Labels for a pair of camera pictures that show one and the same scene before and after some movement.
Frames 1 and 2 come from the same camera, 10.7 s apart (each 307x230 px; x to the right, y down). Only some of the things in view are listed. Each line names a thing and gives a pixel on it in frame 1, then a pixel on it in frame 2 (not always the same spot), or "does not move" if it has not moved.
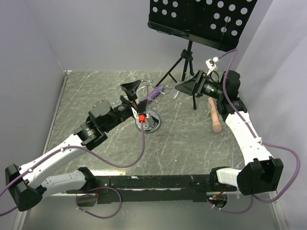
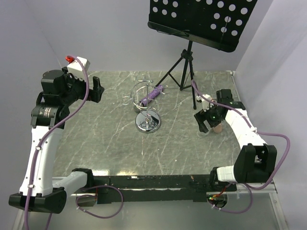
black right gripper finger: (186, 87) -> (204, 124)
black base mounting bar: (152, 188) does not move
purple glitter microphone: (154, 93) does not move
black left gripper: (130, 89) -> (95, 93)
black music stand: (220, 23) does not move
